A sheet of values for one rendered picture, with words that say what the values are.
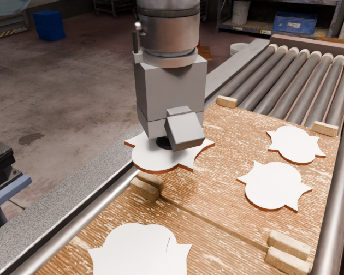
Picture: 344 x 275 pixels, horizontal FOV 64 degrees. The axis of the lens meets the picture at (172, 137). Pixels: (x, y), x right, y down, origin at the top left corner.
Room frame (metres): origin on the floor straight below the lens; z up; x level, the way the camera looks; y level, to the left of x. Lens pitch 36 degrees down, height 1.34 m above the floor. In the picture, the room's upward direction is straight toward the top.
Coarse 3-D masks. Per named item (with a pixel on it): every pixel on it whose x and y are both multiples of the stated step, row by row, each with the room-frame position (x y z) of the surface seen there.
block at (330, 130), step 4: (316, 124) 0.59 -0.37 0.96; (320, 124) 0.58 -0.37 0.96; (324, 124) 0.58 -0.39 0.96; (328, 124) 0.58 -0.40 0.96; (312, 128) 0.59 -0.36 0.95; (316, 128) 0.59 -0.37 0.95; (320, 128) 0.58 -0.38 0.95; (324, 128) 0.58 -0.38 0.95; (328, 128) 0.57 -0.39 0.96; (332, 128) 0.57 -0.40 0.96; (336, 128) 0.57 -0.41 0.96; (320, 132) 0.58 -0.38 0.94; (324, 132) 0.57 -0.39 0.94; (328, 132) 0.57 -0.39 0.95; (332, 132) 0.57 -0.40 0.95; (336, 132) 0.56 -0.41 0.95; (332, 136) 0.56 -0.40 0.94
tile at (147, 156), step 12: (144, 132) 0.38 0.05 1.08; (132, 144) 0.35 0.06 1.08; (144, 144) 0.35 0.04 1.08; (156, 144) 0.35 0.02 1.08; (204, 144) 0.35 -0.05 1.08; (132, 156) 0.32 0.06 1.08; (144, 156) 0.32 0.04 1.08; (156, 156) 0.32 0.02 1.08; (168, 156) 0.32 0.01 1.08; (180, 156) 0.32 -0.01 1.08; (192, 156) 0.32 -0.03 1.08; (144, 168) 0.29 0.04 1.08; (156, 168) 0.29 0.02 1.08; (168, 168) 0.29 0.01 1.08; (192, 168) 0.29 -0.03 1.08
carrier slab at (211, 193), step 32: (224, 128) 0.60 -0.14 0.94; (256, 128) 0.60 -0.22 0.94; (224, 160) 0.47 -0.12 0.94; (256, 160) 0.47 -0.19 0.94; (320, 160) 0.47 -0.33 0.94; (192, 192) 0.38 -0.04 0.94; (224, 192) 0.38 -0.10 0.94; (320, 192) 0.38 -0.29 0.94; (224, 224) 0.30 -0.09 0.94; (256, 224) 0.30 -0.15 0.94; (288, 224) 0.30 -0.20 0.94; (320, 224) 0.30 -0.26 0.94
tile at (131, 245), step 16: (128, 224) 0.28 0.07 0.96; (112, 240) 0.25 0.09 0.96; (128, 240) 0.25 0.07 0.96; (144, 240) 0.25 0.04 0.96; (160, 240) 0.25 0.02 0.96; (96, 256) 0.23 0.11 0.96; (112, 256) 0.23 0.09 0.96; (128, 256) 0.23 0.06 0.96; (144, 256) 0.23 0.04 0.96; (160, 256) 0.23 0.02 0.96; (96, 272) 0.20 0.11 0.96; (112, 272) 0.20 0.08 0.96; (128, 272) 0.20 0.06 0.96; (144, 272) 0.20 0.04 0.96; (160, 272) 0.20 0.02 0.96
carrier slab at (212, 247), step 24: (120, 216) 0.32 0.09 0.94; (144, 216) 0.32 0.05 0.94; (168, 216) 0.32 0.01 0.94; (192, 216) 0.32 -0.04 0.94; (72, 240) 0.27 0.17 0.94; (96, 240) 0.27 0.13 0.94; (192, 240) 0.27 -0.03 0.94; (216, 240) 0.27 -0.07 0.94; (240, 240) 0.27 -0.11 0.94; (48, 264) 0.23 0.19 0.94; (72, 264) 0.23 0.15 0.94; (192, 264) 0.23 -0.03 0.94; (216, 264) 0.23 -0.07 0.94; (240, 264) 0.23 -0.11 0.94; (264, 264) 0.23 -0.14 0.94
